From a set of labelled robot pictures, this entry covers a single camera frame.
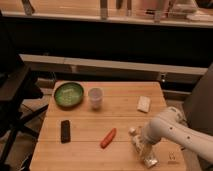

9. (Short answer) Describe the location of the orange carrot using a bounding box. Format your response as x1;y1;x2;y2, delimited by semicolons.
100;128;117;148

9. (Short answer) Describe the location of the clear plastic cup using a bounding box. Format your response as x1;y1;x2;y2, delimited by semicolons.
88;88;103;110

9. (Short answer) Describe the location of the long grey rail shelf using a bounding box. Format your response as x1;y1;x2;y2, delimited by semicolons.
21;54;207;84

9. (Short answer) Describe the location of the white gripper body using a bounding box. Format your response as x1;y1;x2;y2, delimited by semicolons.
136;137;152;160

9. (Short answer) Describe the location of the white sponge block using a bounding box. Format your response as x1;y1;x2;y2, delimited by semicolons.
137;96;151;113

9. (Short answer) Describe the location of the black remote control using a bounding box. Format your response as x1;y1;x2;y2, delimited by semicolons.
61;120;71;143

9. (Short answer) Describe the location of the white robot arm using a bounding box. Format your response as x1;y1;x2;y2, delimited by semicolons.
141;106;213;163

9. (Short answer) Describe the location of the black stand left side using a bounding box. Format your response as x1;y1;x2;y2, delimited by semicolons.
0;11;47;159

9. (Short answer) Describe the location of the green ceramic bowl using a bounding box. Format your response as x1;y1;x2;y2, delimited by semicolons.
54;82;84;108

